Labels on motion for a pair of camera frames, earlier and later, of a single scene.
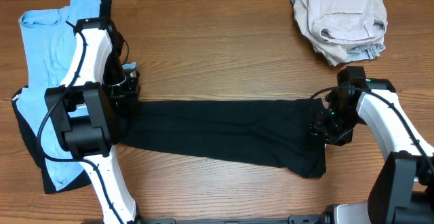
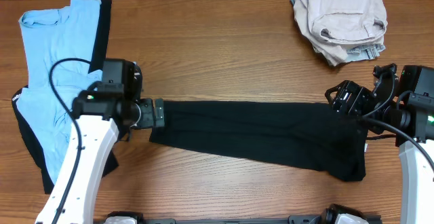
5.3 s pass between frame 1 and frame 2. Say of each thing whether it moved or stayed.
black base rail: stayed
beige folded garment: stayed
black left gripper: moved
